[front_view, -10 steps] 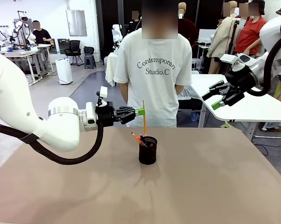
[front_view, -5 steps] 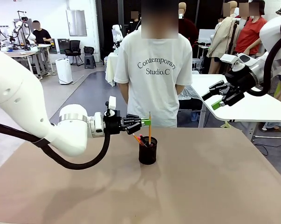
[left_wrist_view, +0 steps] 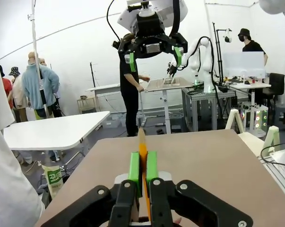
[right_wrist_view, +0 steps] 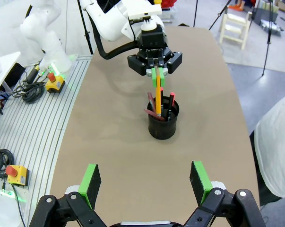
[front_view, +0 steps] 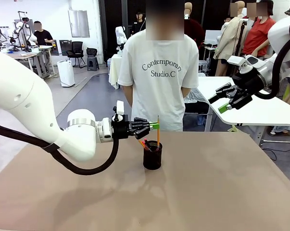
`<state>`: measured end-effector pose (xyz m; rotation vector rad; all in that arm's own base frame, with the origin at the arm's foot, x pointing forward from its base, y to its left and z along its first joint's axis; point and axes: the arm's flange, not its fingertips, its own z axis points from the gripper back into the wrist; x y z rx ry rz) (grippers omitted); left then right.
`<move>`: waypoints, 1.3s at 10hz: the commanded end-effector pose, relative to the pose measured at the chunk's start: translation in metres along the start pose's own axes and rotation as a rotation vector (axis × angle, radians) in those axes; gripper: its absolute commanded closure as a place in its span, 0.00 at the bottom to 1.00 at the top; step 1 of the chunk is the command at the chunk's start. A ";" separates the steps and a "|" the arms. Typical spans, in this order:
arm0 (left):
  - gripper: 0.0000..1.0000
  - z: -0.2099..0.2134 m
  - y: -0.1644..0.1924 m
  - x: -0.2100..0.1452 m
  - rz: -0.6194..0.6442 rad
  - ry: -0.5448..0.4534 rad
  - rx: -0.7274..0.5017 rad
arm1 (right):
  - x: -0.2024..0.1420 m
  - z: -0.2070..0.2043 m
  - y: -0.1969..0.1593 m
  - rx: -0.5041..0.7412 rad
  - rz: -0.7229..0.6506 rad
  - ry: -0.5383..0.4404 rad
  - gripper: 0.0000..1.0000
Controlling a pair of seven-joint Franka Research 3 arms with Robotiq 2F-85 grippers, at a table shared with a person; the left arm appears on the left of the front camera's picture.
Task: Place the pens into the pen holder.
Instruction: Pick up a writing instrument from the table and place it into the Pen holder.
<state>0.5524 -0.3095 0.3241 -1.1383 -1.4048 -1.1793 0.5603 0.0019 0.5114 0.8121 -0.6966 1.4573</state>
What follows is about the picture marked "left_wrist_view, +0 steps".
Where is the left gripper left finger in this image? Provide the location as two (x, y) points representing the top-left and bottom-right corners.
(35, 151), (143, 227)

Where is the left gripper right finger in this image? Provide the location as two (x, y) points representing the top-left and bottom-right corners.
(146, 151), (254, 227)

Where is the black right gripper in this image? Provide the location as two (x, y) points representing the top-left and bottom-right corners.
(118, 14), (189, 73)

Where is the plain yellow pencil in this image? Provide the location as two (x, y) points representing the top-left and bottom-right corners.
(137, 126), (153, 222)

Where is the white robot arm with hand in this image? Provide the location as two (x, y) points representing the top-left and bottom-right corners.
(166, 36), (216, 93)

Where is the wood-top adjustable table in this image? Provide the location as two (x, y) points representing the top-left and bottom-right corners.
(139, 77), (193, 134)

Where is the person in black clothes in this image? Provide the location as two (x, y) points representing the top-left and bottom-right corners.
(119, 33), (150, 138)

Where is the white narrow table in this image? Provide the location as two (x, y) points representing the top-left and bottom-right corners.
(85, 83), (122, 112)

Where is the white bag green print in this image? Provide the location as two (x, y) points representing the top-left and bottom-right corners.
(41, 164), (64, 200)

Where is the clear plastic bin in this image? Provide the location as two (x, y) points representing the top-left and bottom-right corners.
(104, 113), (127, 129)

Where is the small wooden stool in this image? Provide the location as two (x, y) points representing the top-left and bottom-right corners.
(76, 95), (97, 114)

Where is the white monitor panel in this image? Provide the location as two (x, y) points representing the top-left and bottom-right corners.
(222, 51), (266, 79)

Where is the person with black hat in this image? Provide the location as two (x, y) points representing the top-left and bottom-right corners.
(237, 28), (268, 67)

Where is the white rounded table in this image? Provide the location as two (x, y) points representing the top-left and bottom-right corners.
(2, 110), (111, 166)

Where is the white desk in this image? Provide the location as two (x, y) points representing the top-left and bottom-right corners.
(224, 79), (272, 112)

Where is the white stand pole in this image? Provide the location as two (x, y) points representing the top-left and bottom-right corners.
(27, 0), (50, 117)

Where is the mannequin in light-blue jacket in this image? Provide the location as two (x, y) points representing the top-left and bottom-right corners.
(21, 52), (60, 118)

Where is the person in white T-shirt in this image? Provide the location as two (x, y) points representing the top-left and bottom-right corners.
(0, 55), (46, 227)

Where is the computer with lit fans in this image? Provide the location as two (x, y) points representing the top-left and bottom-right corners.
(238, 102), (270, 138)

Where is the black desk chair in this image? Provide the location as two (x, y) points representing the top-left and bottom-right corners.
(262, 72), (285, 107)

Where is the mannequin with bucket hat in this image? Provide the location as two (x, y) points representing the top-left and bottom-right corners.
(9, 66), (27, 116)

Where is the grey square stool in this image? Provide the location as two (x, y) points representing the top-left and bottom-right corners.
(273, 103), (285, 131)

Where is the person in red shirt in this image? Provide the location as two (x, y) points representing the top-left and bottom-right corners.
(0, 65), (15, 110)

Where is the black camera stand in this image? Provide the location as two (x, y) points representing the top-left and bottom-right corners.
(211, 21), (233, 84)

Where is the aluminium frame table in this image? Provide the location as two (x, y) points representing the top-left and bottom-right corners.
(181, 85), (238, 132)

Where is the beige wooden frame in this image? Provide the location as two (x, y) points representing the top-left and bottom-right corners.
(224, 108), (242, 136)
(259, 125), (282, 159)

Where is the thin black cable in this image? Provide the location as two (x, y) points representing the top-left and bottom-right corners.
(259, 141), (285, 170)

